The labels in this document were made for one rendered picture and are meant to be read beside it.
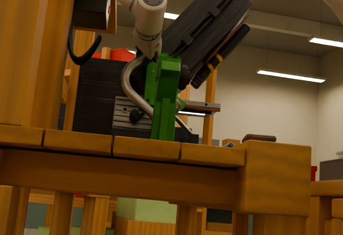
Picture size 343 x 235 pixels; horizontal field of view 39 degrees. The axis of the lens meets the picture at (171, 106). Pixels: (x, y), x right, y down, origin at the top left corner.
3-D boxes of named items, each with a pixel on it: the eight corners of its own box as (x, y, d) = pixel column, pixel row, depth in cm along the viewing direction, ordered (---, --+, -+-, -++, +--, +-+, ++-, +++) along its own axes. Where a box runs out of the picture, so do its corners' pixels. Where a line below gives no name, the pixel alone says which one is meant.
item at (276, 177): (195, 206, 247) (197, 176, 250) (310, 217, 101) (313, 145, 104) (168, 203, 246) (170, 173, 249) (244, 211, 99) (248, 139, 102)
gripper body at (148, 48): (168, 33, 151) (164, 52, 161) (147, 11, 154) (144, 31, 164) (149, 45, 148) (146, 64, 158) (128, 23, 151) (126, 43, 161)
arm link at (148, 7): (127, 21, 148) (149, 40, 146) (129, -7, 137) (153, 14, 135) (146, 6, 152) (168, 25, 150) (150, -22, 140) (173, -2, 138)
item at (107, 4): (107, 30, 179) (112, -8, 182) (107, 13, 162) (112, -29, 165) (73, 26, 178) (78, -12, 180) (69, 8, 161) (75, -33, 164)
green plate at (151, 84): (173, 117, 172) (176, 66, 181) (177, 107, 165) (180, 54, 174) (141, 114, 171) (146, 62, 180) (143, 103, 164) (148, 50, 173)
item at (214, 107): (212, 118, 196) (212, 111, 197) (220, 111, 180) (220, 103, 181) (114, 108, 192) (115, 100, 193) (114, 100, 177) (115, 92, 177)
